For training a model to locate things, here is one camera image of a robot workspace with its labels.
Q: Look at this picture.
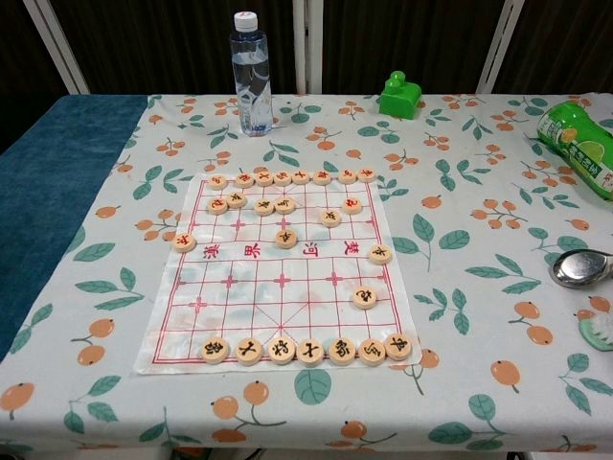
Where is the white red-lined chess board sheet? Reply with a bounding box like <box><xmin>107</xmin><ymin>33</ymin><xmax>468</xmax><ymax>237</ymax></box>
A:
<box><xmin>132</xmin><ymin>171</ymin><xmax>423</xmax><ymax>378</ymax></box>

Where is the clear plastic water bottle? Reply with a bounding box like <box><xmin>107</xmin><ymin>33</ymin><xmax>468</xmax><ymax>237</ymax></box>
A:
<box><xmin>230</xmin><ymin>11</ymin><xmax>275</xmax><ymax>137</ymax></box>

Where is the green plastic toy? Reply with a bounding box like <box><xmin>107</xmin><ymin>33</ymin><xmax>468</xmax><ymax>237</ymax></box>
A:
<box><xmin>378</xmin><ymin>70</ymin><xmax>423</xmax><ymax>117</ymax></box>

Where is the floral fruit print tablecloth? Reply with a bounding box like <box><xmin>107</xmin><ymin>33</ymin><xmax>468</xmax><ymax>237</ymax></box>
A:
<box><xmin>0</xmin><ymin>93</ymin><xmax>613</xmax><ymax>460</ymax></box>

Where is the blue cloth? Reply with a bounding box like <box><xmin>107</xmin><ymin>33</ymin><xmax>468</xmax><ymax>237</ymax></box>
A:
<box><xmin>0</xmin><ymin>94</ymin><xmax>149</xmax><ymax>361</ymax></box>

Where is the metal spoon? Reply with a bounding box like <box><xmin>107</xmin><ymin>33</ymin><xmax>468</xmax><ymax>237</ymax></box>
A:
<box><xmin>548</xmin><ymin>248</ymin><xmax>613</xmax><ymax>290</ymax></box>

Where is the green chip can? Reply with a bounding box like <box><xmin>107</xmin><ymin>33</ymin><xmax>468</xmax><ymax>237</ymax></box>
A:
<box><xmin>534</xmin><ymin>101</ymin><xmax>613</xmax><ymax>202</ymax></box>

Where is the green white brush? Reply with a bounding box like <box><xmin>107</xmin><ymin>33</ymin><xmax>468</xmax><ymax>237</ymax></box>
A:
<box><xmin>577</xmin><ymin>313</ymin><xmax>613</xmax><ymax>354</ymax></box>

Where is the white frame post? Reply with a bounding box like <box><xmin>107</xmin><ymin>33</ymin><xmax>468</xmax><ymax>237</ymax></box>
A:
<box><xmin>293</xmin><ymin>0</ymin><xmax>326</xmax><ymax>95</ymax></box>
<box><xmin>22</xmin><ymin>0</ymin><xmax>91</xmax><ymax>95</ymax></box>
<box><xmin>475</xmin><ymin>0</ymin><xmax>524</xmax><ymax>95</ymax></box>

